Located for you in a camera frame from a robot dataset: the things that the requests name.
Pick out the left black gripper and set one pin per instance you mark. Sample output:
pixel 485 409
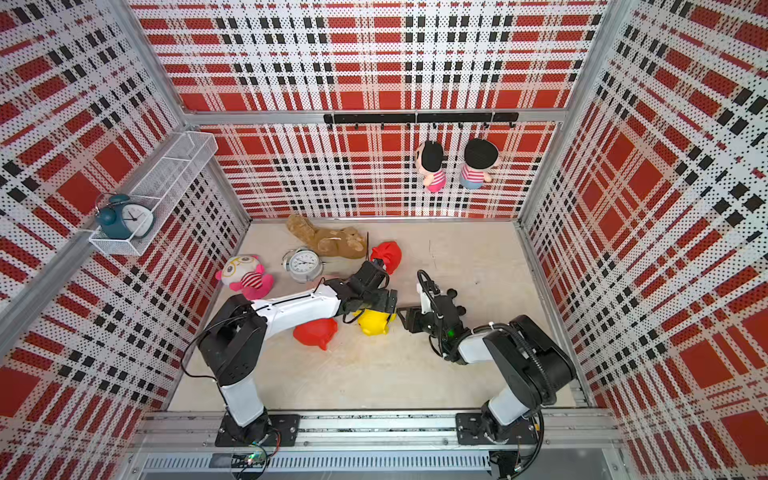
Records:
pixel 384 297

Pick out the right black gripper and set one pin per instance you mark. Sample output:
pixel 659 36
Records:
pixel 413 318

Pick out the yellow piggy bank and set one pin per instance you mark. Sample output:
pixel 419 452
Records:
pixel 372 322

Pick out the red piggy bank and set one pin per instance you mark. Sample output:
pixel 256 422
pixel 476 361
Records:
pixel 317 333
pixel 389 254

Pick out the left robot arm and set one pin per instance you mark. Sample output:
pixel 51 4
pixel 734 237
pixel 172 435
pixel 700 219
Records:
pixel 231 344

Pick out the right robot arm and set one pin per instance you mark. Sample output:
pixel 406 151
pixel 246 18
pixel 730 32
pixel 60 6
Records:
pixel 532 365

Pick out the brown plush dog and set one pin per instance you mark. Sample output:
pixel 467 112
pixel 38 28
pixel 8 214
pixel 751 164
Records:
pixel 326 242

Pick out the silver alarm clock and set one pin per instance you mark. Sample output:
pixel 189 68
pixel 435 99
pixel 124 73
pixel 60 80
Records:
pixel 303 265

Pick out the pink owl plush toy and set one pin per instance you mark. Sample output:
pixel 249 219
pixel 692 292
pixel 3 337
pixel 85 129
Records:
pixel 244 274

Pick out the doll with pink shirt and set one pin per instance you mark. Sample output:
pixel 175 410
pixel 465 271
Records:
pixel 429 159

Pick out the doll with blue pants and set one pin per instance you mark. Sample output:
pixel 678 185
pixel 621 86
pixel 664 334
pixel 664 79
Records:
pixel 480 156

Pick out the green circuit board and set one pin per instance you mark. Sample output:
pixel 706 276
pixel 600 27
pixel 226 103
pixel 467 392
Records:
pixel 248 461

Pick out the teal alarm clock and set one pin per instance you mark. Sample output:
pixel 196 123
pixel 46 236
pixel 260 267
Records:
pixel 123 219

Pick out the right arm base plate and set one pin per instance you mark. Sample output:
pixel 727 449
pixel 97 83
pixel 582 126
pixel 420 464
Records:
pixel 479 428

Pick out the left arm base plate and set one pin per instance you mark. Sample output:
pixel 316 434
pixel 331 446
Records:
pixel 267 430

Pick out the black hook rail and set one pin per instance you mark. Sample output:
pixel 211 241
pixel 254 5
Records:
pixel 421 118

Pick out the white wire shelf basket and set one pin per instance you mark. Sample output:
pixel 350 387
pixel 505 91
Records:
pixel 161 188

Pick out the aluminium front rail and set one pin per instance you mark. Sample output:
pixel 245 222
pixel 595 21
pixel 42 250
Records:
pixel 577 443

